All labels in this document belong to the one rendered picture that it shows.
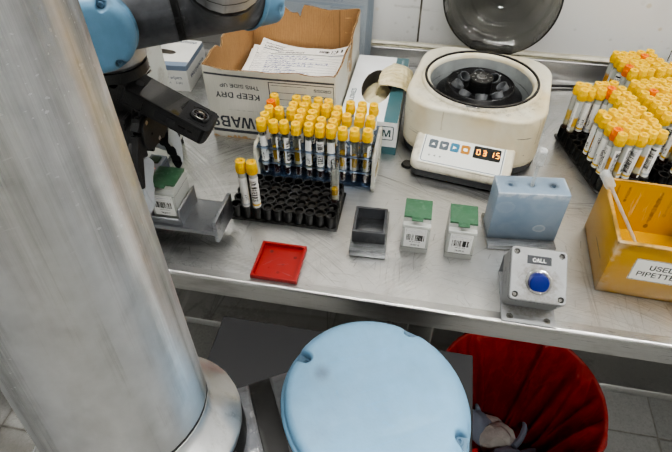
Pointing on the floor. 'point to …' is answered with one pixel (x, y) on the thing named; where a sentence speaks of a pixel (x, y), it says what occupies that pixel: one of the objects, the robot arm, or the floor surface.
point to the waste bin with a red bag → (537, 393)
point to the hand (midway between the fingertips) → (168, 187)
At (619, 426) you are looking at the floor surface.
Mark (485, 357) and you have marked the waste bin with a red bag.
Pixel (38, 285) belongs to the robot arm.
